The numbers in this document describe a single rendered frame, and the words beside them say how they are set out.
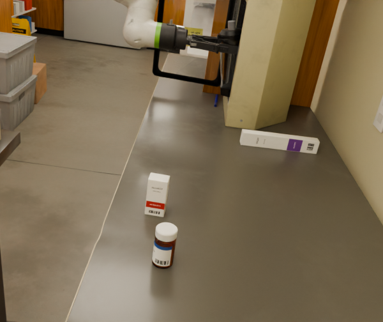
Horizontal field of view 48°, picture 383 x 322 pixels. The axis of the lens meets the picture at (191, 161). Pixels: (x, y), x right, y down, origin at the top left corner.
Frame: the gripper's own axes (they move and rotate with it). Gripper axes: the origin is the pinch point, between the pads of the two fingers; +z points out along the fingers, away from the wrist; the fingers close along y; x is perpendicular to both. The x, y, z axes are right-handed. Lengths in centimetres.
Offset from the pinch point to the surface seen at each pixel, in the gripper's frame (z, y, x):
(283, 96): 22.7, -3.9, 14.5
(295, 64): 24.7, -1.8, 2.7
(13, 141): -62, -47, 28
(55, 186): -91, 76, 120
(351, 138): 45, -23, 20
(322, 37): 38.7, 23.5, -4.8
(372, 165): 45, -44, 20
